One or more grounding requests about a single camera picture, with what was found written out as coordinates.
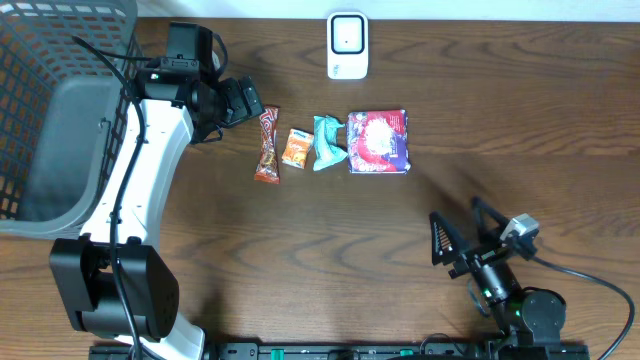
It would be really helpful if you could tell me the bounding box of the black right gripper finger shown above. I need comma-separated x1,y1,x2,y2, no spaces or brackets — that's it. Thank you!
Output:
471,197,509,244
429,212,469,265

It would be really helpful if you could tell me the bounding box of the red Top chocolate bar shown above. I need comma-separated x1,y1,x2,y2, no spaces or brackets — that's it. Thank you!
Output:
254,106,280,184

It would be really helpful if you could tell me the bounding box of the orange tissue pack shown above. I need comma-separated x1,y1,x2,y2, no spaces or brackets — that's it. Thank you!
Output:
282,129,314,169

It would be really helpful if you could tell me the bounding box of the red purple noodle packet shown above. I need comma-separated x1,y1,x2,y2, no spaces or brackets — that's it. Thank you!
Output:
346,109,411,174

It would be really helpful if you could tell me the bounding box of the teal snack wrapper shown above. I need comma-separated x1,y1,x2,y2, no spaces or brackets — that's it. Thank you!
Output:
313,115,347,171

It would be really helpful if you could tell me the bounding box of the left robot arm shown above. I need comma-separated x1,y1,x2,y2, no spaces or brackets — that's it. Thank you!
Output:
49,57,264,359

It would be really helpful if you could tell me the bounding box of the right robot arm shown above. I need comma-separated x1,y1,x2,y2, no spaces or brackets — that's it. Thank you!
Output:
429,197,566,359

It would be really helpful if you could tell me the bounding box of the dark grey plastic basket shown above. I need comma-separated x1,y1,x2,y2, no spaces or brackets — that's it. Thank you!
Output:
1,0,142,239

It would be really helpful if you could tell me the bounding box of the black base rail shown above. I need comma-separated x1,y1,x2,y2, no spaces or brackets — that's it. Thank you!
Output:
88,341,591,360

